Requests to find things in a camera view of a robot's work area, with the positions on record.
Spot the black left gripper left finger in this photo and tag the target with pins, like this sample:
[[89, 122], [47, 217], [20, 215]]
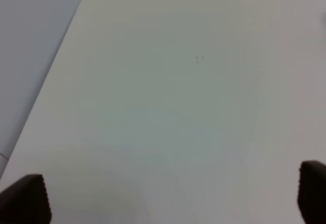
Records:
[[26, 201]]

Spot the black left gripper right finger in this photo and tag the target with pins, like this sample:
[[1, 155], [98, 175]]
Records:
[[311, 192]]

